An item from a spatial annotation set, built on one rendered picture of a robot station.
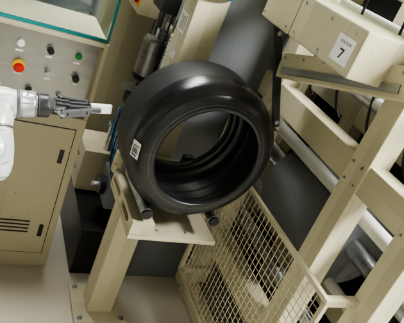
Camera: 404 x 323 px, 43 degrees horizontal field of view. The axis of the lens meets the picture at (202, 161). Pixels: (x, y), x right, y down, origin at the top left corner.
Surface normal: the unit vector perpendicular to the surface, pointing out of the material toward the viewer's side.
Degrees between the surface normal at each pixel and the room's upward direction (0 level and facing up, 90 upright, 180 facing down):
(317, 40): 90
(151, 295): 0
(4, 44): 90
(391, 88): 90
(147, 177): 95
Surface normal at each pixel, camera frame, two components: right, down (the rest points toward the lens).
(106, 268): 0.31, 0.53
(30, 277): 0.35, -0.83
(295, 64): -0.88, -0.14
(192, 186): 0.01, -0.83
